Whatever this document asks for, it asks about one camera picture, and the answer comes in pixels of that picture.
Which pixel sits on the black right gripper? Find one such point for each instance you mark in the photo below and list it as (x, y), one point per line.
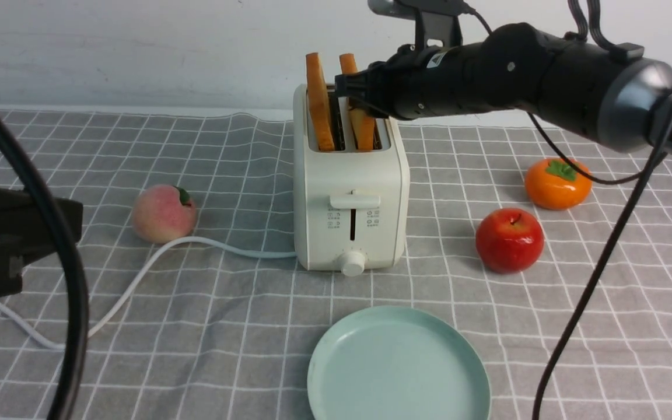
(416, 84)

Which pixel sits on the toast slice slot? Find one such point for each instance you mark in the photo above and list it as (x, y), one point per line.
(363, 126)
(318, 103)

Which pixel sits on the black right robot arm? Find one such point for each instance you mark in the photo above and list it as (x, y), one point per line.
(571, 84)

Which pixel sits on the white two-slot toaster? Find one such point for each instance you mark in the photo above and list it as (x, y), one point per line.
(350, 207)

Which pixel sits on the pink peach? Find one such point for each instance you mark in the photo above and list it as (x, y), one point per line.
(163, 213)

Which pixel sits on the orange persimmon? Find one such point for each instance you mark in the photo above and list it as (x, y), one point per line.
(555, 185)

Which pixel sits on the red apple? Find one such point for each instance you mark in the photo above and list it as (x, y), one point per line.
(509, 240)

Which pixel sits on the grey checked tablecloth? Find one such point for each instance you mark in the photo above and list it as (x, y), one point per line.
(210, 334)

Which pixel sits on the light green plate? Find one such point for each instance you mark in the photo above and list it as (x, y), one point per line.
(396, 362)

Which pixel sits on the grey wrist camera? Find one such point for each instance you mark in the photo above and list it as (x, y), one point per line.
(436, 23)

